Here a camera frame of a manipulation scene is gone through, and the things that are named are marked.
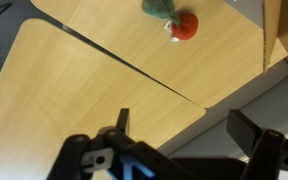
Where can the grey upholstered bench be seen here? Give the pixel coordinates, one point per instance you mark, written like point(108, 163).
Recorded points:
point(250, 100)

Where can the brown cardboard shipping box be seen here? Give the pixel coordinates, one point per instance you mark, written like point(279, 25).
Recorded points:
point(284, 23)

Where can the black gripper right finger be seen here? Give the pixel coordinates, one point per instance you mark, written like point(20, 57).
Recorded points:
point(267, 156)

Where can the red plush radish green leaves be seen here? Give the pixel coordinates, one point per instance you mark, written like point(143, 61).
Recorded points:
point(184, 26)

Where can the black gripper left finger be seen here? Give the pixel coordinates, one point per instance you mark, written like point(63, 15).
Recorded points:
point(84, 156)

